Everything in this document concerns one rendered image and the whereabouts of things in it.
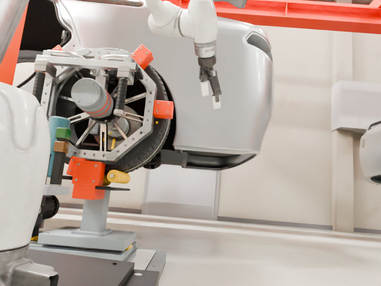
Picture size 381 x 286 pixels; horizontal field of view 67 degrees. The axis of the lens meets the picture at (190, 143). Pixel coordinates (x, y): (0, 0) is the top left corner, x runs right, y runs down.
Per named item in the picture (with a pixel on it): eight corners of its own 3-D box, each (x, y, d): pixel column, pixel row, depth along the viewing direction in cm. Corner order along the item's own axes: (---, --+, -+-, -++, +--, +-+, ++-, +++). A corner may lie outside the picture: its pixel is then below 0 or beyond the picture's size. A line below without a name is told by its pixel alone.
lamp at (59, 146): (68, 154, 107) (70, 143, 108) (63, 152, 103) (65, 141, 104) (57, 152, 107) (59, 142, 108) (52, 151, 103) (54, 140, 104)
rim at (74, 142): (168, 89, 172) (87, 68, 174) (164, 74, 149) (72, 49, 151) (142, 172, 164) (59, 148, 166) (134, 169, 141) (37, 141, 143)
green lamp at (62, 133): (70, 140, 108) (72, 130, 109) (66, 138, 104) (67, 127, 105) (59, 139, 108) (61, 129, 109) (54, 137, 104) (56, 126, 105)
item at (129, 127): (126, 159, 192) (149, 118, 197) (124, 158, 185) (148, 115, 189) (85, 138, 195) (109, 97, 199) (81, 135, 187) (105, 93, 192)
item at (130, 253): (135, 257, 162) (137, 239, 164) (119, 276, 127) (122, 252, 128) (47, 249, 163) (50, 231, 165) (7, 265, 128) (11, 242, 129)
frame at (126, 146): (149, 165, 139) (160, 59, 148) (147, 164, 132) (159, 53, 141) (37, 155, 140) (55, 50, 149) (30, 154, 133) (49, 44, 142)
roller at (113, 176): (131, 184, 159) (132, 173, 160) (117, 183, 130) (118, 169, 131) (120, 183, 159) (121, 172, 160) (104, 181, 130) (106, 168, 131)
